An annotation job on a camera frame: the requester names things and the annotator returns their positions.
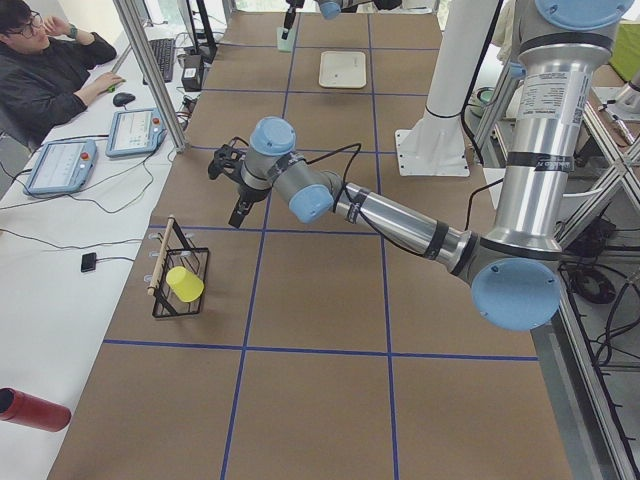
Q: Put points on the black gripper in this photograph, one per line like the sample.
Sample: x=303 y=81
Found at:
x=288 y=15
x=246 y=194

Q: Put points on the light green cup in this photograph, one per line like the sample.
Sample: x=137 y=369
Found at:
x=284 y=41

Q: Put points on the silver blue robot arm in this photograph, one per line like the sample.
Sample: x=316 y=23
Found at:
x=510 y=270
x=330 y=9

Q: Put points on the white plastic tray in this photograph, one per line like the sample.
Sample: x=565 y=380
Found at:
x=342 y=70

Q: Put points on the yellow cup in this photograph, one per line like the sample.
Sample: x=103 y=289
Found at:
x=186 y=285

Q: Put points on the black box with label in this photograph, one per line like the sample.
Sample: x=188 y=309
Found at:
x=192 y=73

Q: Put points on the black keyboard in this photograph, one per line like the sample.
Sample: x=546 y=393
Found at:
x=164 y=53

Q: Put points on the far teach pendant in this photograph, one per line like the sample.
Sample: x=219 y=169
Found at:
x=135 y=132

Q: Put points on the teach pendant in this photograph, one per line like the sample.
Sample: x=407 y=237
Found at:
x=62 y=167
x=135 y=132

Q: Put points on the black computer mouse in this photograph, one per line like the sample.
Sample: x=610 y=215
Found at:
x=122 y=99

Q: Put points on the small black device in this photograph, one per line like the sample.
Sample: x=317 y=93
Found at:
x=88 y=262

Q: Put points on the near teach pendant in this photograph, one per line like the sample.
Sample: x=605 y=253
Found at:
x=62 y=167

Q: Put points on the seated person in black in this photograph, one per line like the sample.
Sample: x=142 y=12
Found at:
x=45 y=64

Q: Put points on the red bottle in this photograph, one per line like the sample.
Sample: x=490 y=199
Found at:
x=27 y=410

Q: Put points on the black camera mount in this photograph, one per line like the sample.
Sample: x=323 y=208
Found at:
x=226 y=161

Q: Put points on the black wire cup rack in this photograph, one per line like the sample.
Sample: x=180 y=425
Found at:
x=177 y=248

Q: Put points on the aluminium frame post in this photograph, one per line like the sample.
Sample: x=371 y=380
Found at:
x=135 y=32

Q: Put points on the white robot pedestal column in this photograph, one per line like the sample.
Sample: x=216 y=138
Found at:
x=435 y=145

